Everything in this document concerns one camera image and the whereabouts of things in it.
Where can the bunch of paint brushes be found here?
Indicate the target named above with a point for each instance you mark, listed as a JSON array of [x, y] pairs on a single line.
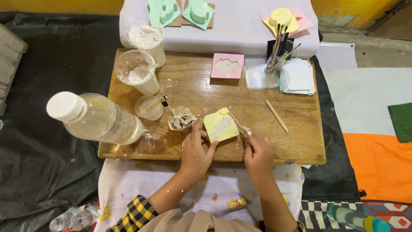
[[277, 45]]

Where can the cartoon print lap cloth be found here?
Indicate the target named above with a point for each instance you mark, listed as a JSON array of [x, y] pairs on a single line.
[[225, 190]]

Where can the clean flat wooden stick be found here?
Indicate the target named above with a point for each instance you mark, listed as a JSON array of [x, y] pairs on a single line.
[[276, 115]]

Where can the orange mat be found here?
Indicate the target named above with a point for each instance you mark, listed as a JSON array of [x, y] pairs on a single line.
[[379, 167]]

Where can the small clear bottle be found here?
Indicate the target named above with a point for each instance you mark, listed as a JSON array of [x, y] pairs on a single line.
[[87, 216], [62, 220]]

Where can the black plastic ground sheet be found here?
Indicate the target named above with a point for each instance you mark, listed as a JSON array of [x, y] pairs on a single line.
[[48, 167]]

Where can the clear plastic sheets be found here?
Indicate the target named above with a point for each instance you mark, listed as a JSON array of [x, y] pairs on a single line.
[[259, 75]]

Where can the green shell mould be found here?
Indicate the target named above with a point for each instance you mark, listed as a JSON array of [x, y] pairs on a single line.
[[199, 13]]

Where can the yellow silicone mould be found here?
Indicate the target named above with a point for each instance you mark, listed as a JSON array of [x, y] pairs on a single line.
[[220, 126]]

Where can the clear cup with powder residue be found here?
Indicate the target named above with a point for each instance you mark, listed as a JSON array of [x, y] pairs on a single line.
[[136, 72]]

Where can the checkered patterned mat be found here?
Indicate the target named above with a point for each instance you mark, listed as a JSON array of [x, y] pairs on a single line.
[[392, 216]]

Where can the white covered platform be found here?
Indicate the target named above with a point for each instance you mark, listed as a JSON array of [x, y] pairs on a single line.
[[238, 29]]

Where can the person's right hand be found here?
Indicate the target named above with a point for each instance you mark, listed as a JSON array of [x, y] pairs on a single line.
[[259, 159]]

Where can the yellow round mould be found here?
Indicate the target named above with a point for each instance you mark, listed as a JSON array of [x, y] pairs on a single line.
[[280, 16]]

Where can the plaster-smeared wooden stick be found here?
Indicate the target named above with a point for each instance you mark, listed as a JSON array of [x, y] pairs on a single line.
[[236, 123]]

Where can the low wooden table board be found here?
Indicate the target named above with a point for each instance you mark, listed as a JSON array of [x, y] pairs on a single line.
[[283, 141]]

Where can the green blocky mould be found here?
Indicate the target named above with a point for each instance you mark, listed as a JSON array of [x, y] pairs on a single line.
[[169, 11]]

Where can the large clear plastic bottle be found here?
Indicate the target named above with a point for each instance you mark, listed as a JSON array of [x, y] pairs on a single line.
[[103, 120]]

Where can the white banner sheet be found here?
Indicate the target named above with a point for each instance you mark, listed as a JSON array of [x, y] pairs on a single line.
[[357, 100]]

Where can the pink paper sheet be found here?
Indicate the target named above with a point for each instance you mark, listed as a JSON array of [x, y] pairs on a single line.
[[304, 22]]

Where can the brown cardboard piece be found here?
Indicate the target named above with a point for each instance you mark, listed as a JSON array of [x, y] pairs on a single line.
[[177, 22], [210, 22]]

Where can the green turf mat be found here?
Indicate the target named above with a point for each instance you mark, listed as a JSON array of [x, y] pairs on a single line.
[[402, 122]]

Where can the beige scarf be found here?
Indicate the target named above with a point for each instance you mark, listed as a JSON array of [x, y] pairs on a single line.
[[193, 222]]

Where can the clear cup brush holder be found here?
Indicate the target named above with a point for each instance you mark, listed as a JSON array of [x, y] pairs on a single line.
[[273, 66]]

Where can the small clear plastic cup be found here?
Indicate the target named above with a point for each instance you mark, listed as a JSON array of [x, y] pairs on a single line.
[[149, 112]]

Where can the yellow plaid sleeve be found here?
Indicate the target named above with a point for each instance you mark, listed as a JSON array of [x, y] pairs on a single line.
[[136, 212]]

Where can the tall cup of white powder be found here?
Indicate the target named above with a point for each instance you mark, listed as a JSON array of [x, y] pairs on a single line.
[[148, 38]]

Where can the small cup of plaster mix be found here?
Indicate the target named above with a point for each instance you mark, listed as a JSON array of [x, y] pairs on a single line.
[[183, 121]]

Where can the short wooden stick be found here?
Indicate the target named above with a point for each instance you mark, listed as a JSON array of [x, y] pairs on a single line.
[[154, 105]]

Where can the grey moulded tray stack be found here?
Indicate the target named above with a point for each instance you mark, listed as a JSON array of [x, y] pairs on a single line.
[[8, 61]]

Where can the pink silicone mould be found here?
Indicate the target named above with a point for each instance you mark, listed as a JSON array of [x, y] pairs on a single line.
[[235, 59]]

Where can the teal capped bottle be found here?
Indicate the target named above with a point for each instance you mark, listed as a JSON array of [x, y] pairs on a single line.
[[354, 218]]

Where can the white plastic spoon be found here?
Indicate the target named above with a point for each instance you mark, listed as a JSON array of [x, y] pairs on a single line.
[[144, 70]]

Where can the person's left hand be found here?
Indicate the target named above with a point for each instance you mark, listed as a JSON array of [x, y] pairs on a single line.
[[193, 154]]

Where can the stack of white paper cards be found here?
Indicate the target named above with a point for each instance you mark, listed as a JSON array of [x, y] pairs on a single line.
[[297, 79]]

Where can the black card box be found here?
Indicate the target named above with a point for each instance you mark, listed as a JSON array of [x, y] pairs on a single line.
[[270, 48]]

